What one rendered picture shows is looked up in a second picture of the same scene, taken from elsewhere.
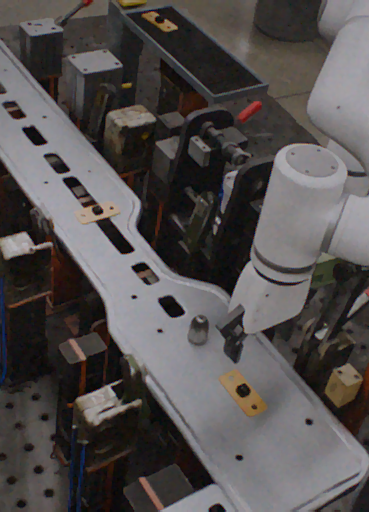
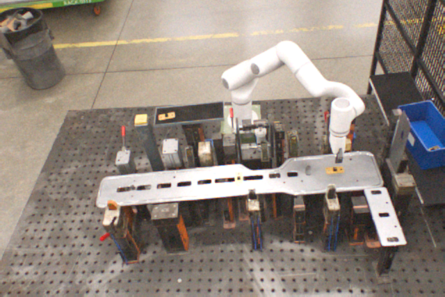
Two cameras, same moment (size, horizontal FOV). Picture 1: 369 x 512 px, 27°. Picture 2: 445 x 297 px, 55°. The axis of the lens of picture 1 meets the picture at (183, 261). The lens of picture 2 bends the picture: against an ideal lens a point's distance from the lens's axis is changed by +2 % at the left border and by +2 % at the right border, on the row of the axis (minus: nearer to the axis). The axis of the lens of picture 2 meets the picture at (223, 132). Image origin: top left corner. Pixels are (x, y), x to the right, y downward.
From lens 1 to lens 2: 134 cm
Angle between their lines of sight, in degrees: 32
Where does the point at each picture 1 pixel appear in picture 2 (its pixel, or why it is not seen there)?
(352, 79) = (320, 80)
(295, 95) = (95, 99)
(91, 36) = (69, 150)
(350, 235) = (359, 109)
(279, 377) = (332, 158)
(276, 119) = not seen: hidden behind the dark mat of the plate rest
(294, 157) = (340, 106)
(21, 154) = (194, 191)
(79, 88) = (176, 157)
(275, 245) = (345, 126)
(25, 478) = (304, 255)
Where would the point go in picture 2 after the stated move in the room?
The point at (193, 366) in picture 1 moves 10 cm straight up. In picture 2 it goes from (320, 178) to (320, 164)
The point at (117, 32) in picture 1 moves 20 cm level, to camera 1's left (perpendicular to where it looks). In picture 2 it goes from (147, 133) to (119, 156)
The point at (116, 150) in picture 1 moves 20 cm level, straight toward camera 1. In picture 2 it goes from (211, 161) to (245, 174)
